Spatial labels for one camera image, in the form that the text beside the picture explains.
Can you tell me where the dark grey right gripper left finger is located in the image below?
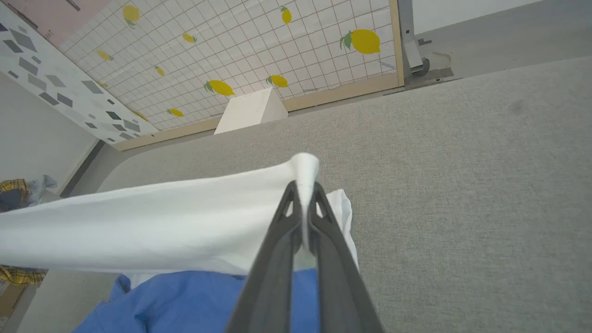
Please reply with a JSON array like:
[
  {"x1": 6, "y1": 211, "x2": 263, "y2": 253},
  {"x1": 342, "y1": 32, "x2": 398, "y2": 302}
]
[{"x1": 225, "y1": 180, "x2": 306, "y2": 333}]

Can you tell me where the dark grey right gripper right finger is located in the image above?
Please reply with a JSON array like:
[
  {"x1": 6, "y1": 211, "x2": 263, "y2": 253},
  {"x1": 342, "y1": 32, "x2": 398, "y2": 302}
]
[{"x1": 308, "y1": 181, "x2": 384, "y2": 333}]

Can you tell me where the white garment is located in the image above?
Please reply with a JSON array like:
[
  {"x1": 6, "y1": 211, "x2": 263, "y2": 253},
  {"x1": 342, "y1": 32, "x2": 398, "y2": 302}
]
[{"x1": 0, "y1": 153, "x2": 359, "y2": 290}]

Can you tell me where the grey blue garment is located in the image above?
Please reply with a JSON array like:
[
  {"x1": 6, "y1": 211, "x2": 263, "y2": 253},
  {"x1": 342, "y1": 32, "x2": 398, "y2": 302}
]
[{"x1": 18, "y1": 175, "x2": 58, "y2": 208}]

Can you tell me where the dark grey garment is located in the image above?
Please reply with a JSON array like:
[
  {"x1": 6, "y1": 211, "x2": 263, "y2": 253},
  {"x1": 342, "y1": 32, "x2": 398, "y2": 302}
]
[{"x1": 0, "y1": 190, "x2": 23, "y2": 212}]

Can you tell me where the small white box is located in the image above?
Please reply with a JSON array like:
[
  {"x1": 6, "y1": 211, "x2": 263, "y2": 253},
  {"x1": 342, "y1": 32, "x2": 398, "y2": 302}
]
[{"x1": 214, "y1": 87, "x2": 289, "y2": 136}]

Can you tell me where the lemon print tile panel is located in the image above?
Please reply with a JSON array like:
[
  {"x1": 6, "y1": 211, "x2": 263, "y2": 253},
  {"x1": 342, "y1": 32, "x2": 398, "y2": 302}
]
[{"x1": 60, "y1": 0, "x2": 405, "y2": 151}]

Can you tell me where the plain brown cardboard box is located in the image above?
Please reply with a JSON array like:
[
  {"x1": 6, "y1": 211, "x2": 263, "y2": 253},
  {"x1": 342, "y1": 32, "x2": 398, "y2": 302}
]
[{"x1": 0, "y1": 282, "x2": 29, "y2": 320}]

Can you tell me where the white panel with grey shapes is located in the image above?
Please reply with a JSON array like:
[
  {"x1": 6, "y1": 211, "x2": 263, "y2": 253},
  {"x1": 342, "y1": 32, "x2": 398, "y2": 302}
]
[{"x1": 0, "y1": 5, "x2": 160, "y2": 145}]

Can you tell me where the white partition board on stand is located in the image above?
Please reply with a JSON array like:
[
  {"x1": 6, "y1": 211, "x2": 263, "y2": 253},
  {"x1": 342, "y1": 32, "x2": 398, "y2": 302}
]
[{"x1": 398, "y1": 0, "x2": 544, "y2": 86}]

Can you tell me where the pink restaurant bottle poster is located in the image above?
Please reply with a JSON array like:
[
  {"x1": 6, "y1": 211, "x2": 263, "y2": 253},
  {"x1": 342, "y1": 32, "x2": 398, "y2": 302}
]
[{"x1": 7, "y1": 0, "x2": 111, "y2": 47}]

